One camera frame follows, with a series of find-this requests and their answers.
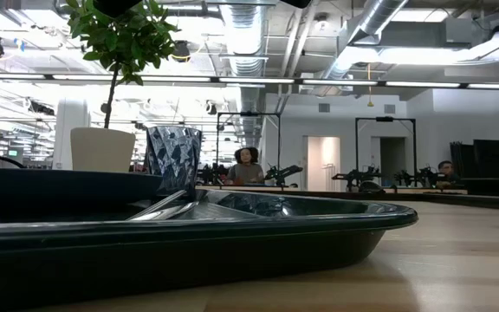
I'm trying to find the black cabinet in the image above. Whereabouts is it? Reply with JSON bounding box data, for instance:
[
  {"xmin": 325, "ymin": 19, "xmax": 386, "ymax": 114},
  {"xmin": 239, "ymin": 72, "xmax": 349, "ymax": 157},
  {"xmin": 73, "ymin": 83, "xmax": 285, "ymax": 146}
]
[{"xmin": 450, "ymin": 139, "xmax": 499, "ymax": 179}]

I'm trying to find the black metal rig frame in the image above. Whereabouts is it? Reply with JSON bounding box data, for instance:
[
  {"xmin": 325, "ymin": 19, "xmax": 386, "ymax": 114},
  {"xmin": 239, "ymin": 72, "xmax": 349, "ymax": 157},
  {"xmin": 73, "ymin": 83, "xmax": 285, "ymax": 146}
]
[
  {"xmin": 217, "ymin": 111, "xmax": 282, "ymax": 185},
  {"xmin": 354, "ymin": 115, "xmax": 418, "ymax": 185}
]

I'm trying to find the person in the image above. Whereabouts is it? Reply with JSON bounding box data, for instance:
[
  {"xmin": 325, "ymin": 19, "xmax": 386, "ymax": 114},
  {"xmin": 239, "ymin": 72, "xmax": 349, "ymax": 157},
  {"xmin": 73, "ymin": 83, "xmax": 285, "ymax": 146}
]
[
  {"xmin": 225, "ymin": 146, "xmax": 266, "ymax": 186},
  {"xmin": 436, "ymin": 159, "xmax": 462, "ymax": 187}
]

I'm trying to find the white column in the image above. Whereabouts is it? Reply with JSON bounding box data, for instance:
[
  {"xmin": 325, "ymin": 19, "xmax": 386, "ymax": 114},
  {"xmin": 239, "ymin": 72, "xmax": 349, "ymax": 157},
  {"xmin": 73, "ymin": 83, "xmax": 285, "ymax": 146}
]
[{"xmin": 52, "ymin": 100, "xmax": 91, "ymax": 170}]

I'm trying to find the slanted silver spiral duct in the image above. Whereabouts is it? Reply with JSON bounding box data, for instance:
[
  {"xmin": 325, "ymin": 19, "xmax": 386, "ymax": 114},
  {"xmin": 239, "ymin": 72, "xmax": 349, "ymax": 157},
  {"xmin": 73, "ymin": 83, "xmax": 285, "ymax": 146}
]
[{"xmin": 318, "ymin": 0, "xmax": 410, "ymax": 88}]

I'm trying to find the white plant pot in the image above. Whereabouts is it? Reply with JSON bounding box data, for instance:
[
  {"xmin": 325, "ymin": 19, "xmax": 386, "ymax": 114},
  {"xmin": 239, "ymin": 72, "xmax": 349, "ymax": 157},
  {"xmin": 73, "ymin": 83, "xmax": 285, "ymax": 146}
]
[{"xmin": 69, "ymin": 127, "xmax": 137, "ymax": 173}]

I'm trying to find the green leafy potted tree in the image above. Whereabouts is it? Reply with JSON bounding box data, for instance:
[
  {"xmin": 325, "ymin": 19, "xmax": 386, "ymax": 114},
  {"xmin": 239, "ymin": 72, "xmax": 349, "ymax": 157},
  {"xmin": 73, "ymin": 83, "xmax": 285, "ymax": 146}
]
[{"xmin": 62, "ymin": 0, "xmax": 180, "ymax": 129}]

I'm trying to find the straight silver spiral duct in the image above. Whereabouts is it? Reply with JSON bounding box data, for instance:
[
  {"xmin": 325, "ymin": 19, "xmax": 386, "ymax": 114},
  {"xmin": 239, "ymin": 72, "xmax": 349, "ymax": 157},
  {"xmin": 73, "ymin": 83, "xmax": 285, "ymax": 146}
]
[{"xmin": 218, "ymin": 0, "xmax": 269, "ymax": 148}]

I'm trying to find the yellow hanging cord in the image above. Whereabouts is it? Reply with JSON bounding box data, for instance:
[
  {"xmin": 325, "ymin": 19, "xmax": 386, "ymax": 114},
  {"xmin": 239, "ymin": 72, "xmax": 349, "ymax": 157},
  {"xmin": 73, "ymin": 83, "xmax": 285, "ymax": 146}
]
[{"xmin": 365, "ymin": 62, "xmax": 375, "ymax": 108}]

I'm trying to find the blue faceted plastic cup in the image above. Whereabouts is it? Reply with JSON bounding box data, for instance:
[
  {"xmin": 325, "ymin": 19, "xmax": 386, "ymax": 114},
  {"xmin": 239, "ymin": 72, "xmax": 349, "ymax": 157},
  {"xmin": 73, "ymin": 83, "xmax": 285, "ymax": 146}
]
[{"xmin": 145, "ymin": 125, "xmax": 203, "ymax": 201}]

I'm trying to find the wooden-handled metal fork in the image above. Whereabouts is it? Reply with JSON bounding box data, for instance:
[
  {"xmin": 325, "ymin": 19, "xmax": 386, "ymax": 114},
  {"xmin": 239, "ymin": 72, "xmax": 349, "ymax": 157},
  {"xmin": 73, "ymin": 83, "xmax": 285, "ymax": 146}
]
[{"xmin": 126, "ymin": 189, "xmax": 189, "ymax": 221}]

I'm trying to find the grey rectangular ceiling duct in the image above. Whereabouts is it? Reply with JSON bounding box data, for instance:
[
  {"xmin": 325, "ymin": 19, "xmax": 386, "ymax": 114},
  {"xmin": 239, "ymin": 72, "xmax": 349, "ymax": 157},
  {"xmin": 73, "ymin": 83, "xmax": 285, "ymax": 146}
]
[{"xmin": 379, "ymin": 19, "xmax": 471, "ymax": 49}]

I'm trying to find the linear ceiling light strip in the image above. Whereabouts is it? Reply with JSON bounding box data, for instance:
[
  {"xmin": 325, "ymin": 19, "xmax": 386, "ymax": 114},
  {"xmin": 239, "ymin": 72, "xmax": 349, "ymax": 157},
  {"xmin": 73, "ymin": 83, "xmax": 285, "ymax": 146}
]
[{"xmin": 0, "ymin": 72, "xmax": 499, "ymax": 91}]

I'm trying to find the dark green serving tray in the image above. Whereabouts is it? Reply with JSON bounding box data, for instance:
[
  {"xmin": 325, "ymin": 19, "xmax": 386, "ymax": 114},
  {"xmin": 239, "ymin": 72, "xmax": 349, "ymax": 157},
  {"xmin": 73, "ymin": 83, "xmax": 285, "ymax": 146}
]
[{"xmin": 0, "ymin": 188, "xmax": 419, "ymax": 307}]

